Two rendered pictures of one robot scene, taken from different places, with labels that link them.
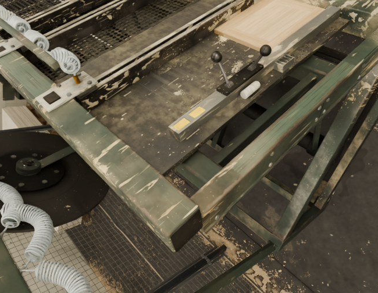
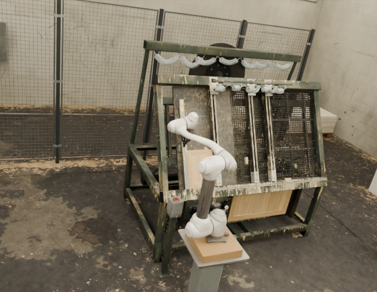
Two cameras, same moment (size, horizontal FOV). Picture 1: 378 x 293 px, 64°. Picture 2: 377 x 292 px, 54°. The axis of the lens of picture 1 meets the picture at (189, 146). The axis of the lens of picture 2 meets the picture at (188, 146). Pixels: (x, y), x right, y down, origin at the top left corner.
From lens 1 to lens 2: 323 cm
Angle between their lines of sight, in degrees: 28
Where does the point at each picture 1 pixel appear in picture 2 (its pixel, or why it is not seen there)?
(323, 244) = (109, 186)
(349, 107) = (153, 181)
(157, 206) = (164, 76)
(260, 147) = (160, 109)
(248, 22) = not seen: hidden behind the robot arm
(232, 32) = (205, 151)
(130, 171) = (176, 79)
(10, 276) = (180, 50)
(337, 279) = (92, 181)
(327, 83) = (163, 143)
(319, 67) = (171, 160)
